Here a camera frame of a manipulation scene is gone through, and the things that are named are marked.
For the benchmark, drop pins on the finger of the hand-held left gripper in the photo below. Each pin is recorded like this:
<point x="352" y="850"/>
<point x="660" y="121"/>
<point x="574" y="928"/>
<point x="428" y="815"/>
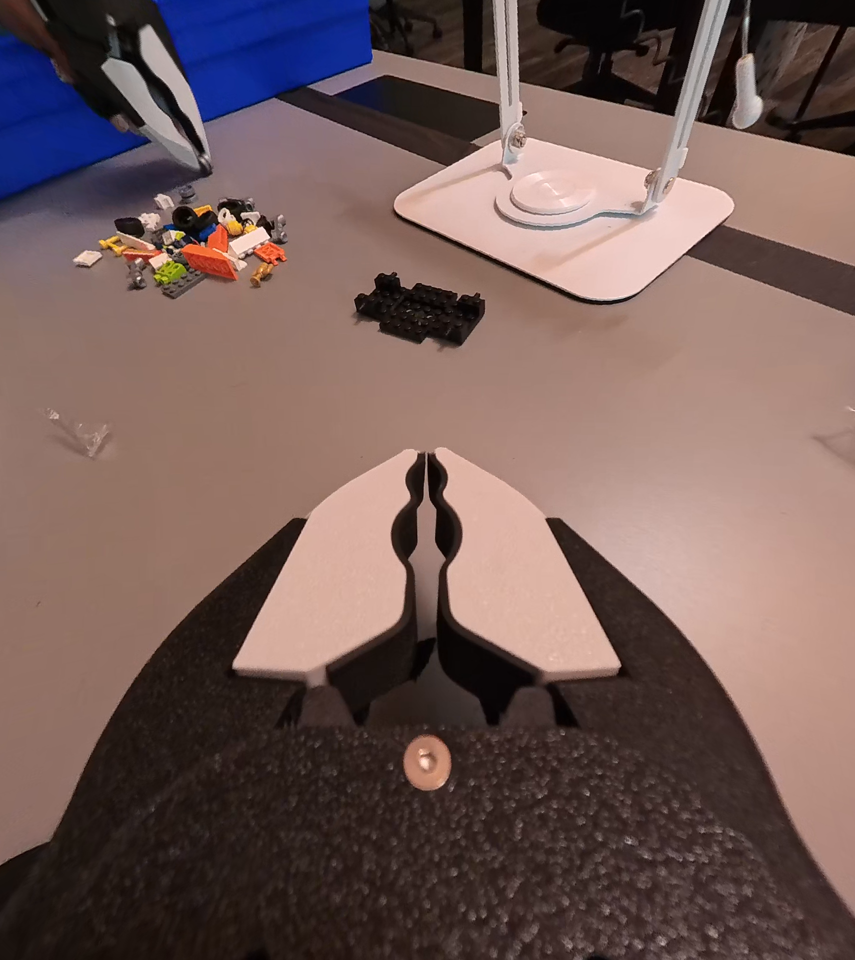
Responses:
<point x="176" y="98"/>
<point x="143" y="105"/>

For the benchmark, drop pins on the person's left hand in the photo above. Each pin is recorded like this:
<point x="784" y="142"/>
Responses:
<point x="20" y="18"/>

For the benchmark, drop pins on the clear plastic scrap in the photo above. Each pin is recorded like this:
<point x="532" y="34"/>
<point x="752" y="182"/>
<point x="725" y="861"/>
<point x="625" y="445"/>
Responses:
<point x="83" y="435"/>

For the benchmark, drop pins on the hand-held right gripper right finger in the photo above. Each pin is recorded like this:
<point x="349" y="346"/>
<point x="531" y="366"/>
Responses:
<point x="533" y="600"/>

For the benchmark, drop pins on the pile of lego pieces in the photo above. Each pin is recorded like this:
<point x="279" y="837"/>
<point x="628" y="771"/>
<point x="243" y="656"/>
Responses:
<point x="210" y="258"/>

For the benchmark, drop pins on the black lego chassis piece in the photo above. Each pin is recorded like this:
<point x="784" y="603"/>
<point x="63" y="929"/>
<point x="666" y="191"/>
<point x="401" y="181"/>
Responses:
<point x="420" y="312"/>

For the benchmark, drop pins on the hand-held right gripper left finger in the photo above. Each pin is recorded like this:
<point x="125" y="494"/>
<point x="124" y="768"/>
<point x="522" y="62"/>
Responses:
<point x="323" y="600"/>

